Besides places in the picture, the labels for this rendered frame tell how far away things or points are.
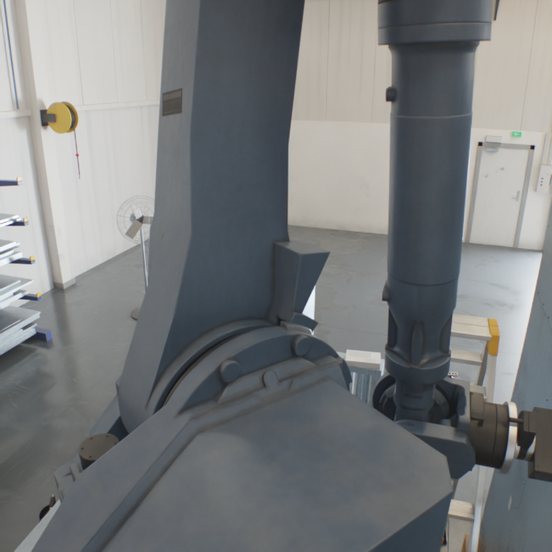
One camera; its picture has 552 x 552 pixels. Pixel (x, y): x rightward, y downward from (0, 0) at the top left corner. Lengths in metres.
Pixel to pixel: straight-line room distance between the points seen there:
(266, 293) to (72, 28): 8.74
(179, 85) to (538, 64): 10.60
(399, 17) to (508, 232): 10.81
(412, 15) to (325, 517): 0.63
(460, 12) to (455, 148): 0.19
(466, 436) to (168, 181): 0.69
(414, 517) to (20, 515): 4.30
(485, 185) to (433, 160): 10.45
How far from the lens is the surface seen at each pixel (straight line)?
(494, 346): 2.02
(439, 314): 0.88
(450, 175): 0.80
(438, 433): 0.99
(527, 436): 1.02
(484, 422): 1.03
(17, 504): 4.83
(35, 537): 3.59
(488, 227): 11.43
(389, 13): 0.78
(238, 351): 0.67
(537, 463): 1.07
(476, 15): 0.77
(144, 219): 7.13
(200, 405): 0.68
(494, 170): 11.19
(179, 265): 0.72
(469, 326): 2.06
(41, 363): 6.72
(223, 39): 0.74
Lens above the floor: 3.18
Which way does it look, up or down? 21 degrees down
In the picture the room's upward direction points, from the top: straight up
